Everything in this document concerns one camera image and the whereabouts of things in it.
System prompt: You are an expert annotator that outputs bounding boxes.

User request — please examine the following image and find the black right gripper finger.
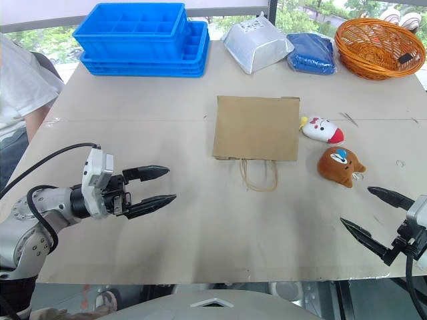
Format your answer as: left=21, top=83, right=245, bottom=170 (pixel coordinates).
left=367, top=186, right=415, bottom=211
left=340, top=217, right=397, bottom=267

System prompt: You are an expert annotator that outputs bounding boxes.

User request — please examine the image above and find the brown bear plush toy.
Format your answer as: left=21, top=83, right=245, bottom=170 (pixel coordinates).
left=316, top=146, right=367, bottom=190

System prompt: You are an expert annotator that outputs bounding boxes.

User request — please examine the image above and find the blue plastic-wrapped package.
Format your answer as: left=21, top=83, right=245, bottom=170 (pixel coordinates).
left=286, top=32, right=338, bottom=75

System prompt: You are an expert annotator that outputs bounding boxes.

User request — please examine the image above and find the beige striped rounded object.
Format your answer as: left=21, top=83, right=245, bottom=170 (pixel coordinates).
left=398, top=12, right=423, bottom=33
left=380, top=9, right=403, bottom=25

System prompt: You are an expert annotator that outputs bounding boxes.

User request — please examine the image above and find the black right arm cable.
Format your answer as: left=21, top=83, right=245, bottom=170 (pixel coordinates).
left=404, top=253, right=427, bottom=320

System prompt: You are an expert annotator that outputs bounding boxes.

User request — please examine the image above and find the dark chair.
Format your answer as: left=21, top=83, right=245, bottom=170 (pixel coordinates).
left=31, top=51, right=65, bottom=85

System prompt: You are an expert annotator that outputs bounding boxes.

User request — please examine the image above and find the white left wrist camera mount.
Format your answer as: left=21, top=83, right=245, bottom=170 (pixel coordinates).
left=81, top=146, right=115, bottom=220

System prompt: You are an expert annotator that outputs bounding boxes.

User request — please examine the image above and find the blue plastic shallow tray stack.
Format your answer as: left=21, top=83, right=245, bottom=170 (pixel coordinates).
left=79, top=20, right=211, bottom=79

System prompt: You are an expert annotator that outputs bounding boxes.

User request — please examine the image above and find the orange wicker basket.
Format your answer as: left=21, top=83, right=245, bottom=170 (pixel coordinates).
left=334, top=17, right=426, bottom=81

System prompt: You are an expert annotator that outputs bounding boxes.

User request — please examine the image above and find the silver robot torso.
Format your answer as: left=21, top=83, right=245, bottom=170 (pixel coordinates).
left=95, top=289, right=324, bottom=320

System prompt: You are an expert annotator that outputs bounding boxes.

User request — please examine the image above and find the person in white shirt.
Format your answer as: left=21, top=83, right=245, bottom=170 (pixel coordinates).
left=0, top=33, right=65, bottom=194

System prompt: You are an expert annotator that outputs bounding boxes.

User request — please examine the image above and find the white red plush toy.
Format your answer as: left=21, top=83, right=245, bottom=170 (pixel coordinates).
left=298, top=115, right=345, bottom=145

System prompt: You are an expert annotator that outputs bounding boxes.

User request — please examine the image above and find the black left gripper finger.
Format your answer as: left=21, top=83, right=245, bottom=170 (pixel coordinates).
left=121, top=164, right=171, bottom=183
left=125, top=194, right=177, bottom=220

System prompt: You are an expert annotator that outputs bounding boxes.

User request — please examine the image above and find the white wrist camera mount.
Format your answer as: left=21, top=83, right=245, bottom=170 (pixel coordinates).
left=406, top=195, right=427, bottom=231
left=81, top=146, right=115, bottom=220

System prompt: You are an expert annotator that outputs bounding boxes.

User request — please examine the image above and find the brown paper bag with handles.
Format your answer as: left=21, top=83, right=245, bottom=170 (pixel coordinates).
left=211, top=95, right=301, bottom=193

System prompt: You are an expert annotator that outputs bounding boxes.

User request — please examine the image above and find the blue plastic divided crate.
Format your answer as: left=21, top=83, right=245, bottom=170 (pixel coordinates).
left=71, top=3, right=189, bottom=63

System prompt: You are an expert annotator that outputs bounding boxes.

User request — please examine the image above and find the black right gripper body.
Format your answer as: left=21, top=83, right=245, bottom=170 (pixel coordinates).
left=392, top=222, right=427, bottom=260

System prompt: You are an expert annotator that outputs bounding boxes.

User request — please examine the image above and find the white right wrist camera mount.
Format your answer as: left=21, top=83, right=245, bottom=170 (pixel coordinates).
left=406, top=195, right=427, bottom=231

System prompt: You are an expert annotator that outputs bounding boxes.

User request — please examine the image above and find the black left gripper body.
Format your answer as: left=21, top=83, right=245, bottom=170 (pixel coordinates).
left=103, top=173, right=133, bottom=217

